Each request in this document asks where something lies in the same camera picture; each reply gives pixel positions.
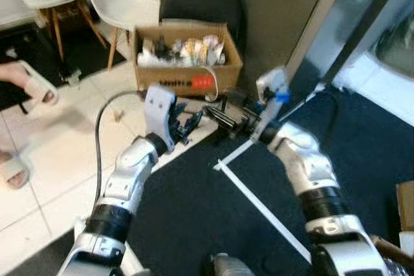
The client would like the pale blue left wrist camera mount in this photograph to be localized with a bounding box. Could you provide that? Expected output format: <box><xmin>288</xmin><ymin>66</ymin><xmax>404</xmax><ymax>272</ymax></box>
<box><xmin>144</xmin><ymin>85</ymin><xmax>179</xmax><ymax>154</ymax></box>

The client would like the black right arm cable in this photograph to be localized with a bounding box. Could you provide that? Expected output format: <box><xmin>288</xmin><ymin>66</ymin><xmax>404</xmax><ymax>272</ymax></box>
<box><xmin>285</xmin><ymin>85</ymin><xmax>342</xmax><ymax>157</ymax></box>

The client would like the pale blue right wrist camera mount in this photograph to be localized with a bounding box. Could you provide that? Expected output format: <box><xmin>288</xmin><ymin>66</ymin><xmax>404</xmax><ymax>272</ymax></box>
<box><xmin>256</xmin><ymin>67</ymin><xmax>290</xmax><ymax>141</ymax></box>

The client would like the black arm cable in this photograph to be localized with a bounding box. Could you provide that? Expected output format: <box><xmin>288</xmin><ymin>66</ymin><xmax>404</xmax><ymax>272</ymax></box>
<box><xmin>94</xmin><ymin>90</ymin><xmax>148</xmax><ymax>212</ymax></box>
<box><xmin>285</xmin><ymin>85</ymin><xmax>342</xmax><ymax>157</ymax></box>

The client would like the grey robot foot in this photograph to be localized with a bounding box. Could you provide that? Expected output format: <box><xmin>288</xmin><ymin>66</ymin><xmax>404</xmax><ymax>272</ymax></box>
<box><xmin>210</xmin><ymin>253</ymin><xmax>256</xmax><ymax>276</ymax></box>

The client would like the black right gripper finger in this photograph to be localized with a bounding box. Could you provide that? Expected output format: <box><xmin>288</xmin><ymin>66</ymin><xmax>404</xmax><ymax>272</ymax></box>
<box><xmin>223</xmin><ymin>94</ymin><xmax>255</xmax><ymax>117</ymax></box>
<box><xmin>206</xmin><ymin>107</ymin><xmax>247</xmax><ymax>138</ymax></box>

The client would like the pale blue wrist camera mount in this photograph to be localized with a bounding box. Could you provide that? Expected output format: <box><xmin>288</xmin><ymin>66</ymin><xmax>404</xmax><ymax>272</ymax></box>
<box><xmin>144</xmin><ymin>85</ymin><xmax>179</xmax><ymax>154</ymax></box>
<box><xmin>256</xmin><ymin>67</ymin><xmax>290</xmax><ymax>141</ymax></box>

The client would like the white floor tape line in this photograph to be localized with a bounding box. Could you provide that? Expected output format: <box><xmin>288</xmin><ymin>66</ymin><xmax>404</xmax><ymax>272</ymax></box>
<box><xmin>213</xmin><ymin>82</ymin><xmax>312</xmax><ymax>264</ymax></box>

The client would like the small brown cardboard box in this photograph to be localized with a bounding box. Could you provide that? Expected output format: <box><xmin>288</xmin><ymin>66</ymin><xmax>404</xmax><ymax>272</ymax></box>
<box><xmin>372</xmin><ymin>182</ymin><xmax>414</xmax><ymax>276</ymax></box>

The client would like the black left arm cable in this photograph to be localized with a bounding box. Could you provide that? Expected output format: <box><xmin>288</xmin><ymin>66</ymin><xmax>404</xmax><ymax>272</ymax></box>
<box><xmin>94</xmin><ymin>90</ymin><xmax>148</xmax><ymax>212</ymax></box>

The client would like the grey metal cabinet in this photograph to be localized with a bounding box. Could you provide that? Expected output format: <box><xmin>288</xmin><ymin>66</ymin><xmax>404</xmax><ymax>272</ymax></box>
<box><xmin>285</xmin><ymin>0</ymin><xmax>414</xmax><ymax>89</ymax></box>

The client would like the black padded chair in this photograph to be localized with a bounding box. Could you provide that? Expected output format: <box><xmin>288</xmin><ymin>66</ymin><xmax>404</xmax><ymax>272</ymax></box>
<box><xmin>158</xmin><ymin>0</ymin><xmax>246</xmax><ymax>50</ymax></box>

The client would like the yellow white snack wrapper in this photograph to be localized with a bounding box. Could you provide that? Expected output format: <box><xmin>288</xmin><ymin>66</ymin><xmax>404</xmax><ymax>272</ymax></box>
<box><xmin>182</xmin><ymin>36</ymin><xmax>226</xmax><ymax>65</ymax></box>

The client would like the person foot in white slipper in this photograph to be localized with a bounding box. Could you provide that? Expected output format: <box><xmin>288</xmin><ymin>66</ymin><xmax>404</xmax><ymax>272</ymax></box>
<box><xmin>0</xmin><ymin>150</ymin><xmax>32</xmax><ymax>189</ymax></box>
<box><xmin>0</xmin><ymin>61</ymin><xmax>60</xmax><ymax>107</ymax></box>

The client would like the open cardboard rubbish box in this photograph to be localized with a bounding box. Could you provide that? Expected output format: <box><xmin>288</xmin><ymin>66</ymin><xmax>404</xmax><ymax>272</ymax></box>
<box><xmin>133</xmin><ymin>23</ymin><xmax>243</xmax><ymax>99</ymax></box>

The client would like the white crumpled wrapper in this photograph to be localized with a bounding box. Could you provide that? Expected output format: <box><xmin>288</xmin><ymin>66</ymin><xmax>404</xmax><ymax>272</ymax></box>
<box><xmin>139</xmin><ymin>47</ymin><xmax>170</xmax><ymax>67</ymax></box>

